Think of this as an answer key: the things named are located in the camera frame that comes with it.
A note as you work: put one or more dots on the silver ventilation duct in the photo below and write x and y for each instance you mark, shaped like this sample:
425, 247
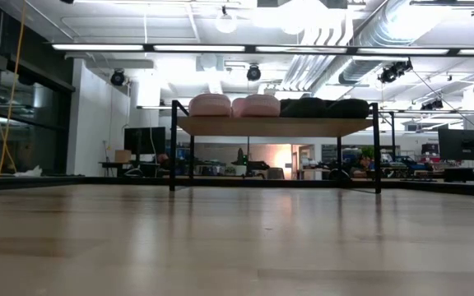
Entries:
360, 70

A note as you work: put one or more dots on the large black monitor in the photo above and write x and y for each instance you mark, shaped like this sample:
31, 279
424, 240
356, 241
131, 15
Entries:
461, 144

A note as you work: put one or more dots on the black ceiling spotlight cluster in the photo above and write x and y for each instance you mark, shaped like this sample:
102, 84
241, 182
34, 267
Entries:
431, 105
393, 72

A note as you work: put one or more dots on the brown cardboard box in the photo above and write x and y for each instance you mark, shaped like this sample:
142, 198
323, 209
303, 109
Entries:
123, 156

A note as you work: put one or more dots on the pink rubber slide sandal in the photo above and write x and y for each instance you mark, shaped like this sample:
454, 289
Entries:
257, 106
210, 105

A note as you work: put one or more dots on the black metal frame post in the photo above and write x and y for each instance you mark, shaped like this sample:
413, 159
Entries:
393, 127

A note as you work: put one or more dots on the wooden shelf with black frame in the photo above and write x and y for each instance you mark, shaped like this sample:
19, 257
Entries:
270, 127

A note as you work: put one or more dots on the black monitor on desk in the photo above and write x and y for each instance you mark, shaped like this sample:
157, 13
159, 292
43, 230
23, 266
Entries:
144, 140

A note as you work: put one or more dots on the white plastic bag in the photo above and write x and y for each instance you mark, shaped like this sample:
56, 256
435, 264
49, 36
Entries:
29, 172

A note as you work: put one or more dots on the black rubber slide sandal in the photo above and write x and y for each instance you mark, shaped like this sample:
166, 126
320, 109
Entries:
350, 109
305, 108

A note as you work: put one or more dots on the black ceiling track fixture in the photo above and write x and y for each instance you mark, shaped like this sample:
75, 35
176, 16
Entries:
447, 2

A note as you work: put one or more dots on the black round ceiling spotlight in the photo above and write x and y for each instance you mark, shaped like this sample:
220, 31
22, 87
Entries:
117, 77
253, 73

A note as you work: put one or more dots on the long linear light bar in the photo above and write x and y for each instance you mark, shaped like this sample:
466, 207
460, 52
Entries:
200, 48

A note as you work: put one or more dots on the black table frame rail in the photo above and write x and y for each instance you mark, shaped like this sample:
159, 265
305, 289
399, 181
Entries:
56, 181

